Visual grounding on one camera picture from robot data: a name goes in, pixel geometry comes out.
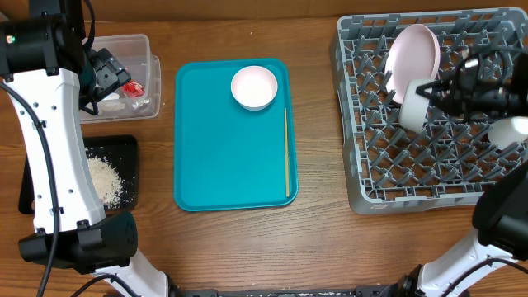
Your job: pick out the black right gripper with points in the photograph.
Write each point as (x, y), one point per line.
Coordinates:
(464, 101)

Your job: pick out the grey green bowl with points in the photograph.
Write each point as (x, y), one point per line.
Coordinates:
(414, 108)

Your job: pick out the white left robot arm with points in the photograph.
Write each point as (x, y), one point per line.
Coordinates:
(51, 73)

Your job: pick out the red snack wrapper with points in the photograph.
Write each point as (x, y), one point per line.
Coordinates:
(133, 89)

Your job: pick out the teal plastic tray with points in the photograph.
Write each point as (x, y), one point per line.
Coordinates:
(225, 156)

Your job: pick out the white rice pile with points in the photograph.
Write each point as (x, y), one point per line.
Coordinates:
(106, 181)

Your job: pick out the wooden chopstick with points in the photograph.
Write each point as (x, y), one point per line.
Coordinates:
(287, 162)

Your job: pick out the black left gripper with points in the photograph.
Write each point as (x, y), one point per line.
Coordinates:
(112, 73)

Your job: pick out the white paper cup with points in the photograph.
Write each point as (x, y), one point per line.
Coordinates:
(508, 131)

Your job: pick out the clear plastic bin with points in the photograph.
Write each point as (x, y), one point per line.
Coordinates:
(140, 98)

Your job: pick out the white round bowl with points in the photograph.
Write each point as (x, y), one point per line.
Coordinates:
(254, 87)

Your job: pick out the white round plate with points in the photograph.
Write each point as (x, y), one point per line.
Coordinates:
(415, 54)

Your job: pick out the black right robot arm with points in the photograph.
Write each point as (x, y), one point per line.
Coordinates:
(492, 81)

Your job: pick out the grey dish rack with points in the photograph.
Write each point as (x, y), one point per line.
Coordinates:
(390, 169)

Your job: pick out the white napkin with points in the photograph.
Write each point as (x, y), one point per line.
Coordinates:
(111, 103)

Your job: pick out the black plastic tray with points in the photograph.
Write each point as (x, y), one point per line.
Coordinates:
(122, 152)

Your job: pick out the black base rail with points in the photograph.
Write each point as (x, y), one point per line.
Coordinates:
(359, 291)

